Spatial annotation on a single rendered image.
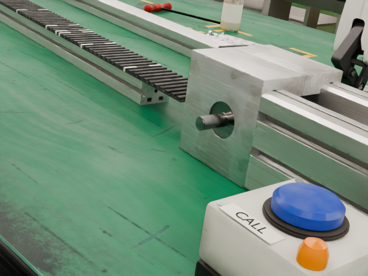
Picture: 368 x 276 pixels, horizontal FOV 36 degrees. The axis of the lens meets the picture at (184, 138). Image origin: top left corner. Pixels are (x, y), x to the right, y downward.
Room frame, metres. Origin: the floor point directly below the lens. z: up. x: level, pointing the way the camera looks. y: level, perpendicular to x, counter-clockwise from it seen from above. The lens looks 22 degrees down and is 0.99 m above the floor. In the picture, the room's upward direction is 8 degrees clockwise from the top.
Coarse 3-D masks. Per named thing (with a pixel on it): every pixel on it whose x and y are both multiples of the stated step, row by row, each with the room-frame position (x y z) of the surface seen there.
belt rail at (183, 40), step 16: (64, 0) 1.14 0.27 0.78; (80, 0) 1.10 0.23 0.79; (96, 0) 1.04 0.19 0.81; (112, 0) 1.06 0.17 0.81; (112, 16) 1.00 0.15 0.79; (128, 16) 0.96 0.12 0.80; (144, 16) 0.94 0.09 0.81; (144, 32) 0.92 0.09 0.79; (160, 32) 0.89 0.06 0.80; (176, 32) 0.86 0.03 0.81; (192, 32) 0.87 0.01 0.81; (176, 48) 0.85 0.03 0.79; (192, 48) 0.84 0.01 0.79; (208, 48) 0.80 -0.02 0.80
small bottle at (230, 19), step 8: (224, 0) 1.08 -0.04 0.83; (232, 0) 1.06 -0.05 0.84; (240, 0) 1.07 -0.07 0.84; (224, 8) 1.07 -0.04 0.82; (232, 8) 1.06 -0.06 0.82; (240, 8) 1.07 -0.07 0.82; (224, 16) 1.07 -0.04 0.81; (232, 16) 1.06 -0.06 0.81; (240, 16) 1.07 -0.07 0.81; (224, 24) 1.07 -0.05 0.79; (232, 24) 1.06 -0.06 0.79
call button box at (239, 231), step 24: (264, 192) 0.30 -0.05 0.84; (216, 216) 0.27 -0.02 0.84; (240, 216) 0.27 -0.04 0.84; (264, 216) 0.27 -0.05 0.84; (360, 216) 0.29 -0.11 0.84; (216, 240) 0.27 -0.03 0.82; (240, 240) 0.26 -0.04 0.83; (264, 240) 0.25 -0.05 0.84; (288, 240) 0.25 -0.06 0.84; (336, 240) 0.26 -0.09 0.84; (360, 240) 0.26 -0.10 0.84; (216, 264) 0.27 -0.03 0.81; (240, 264) 0.25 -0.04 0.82; (264, 264) 0.24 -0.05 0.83; (288, 264) 0.23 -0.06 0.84; (336, 264) 0.24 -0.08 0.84; (360, 264) 0.24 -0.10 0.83
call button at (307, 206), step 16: (288, 192) 0.28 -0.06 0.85; (304, 192) 0.28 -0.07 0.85; (320, 192) 0.28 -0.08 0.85; (272, 208) 0.27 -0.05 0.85; (288, 208) 0.26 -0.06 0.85; (304, 208) 0.26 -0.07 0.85; (320, 208) 0.26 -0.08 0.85; (336, 208) 0.27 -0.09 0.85; (304, 224) 0.26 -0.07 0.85; (320, 224) 0.26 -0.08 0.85; (336, 224) 0.26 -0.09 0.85
